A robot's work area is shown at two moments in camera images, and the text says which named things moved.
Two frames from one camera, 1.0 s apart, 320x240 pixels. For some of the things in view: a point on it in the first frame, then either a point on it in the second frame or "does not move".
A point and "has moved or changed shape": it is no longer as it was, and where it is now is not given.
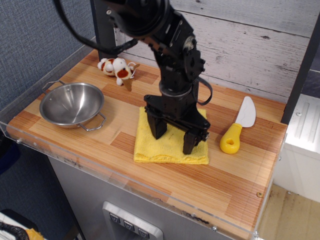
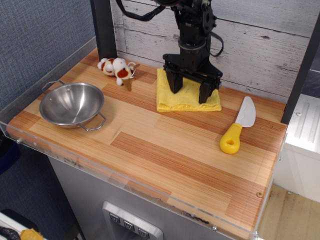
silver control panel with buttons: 119,224 does not move
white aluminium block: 297,168 does not move
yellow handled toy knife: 230,142 does not move
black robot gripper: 182,112 -> 194,62
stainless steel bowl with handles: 72,105 does not move
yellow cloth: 168,149 has moved or changed shape
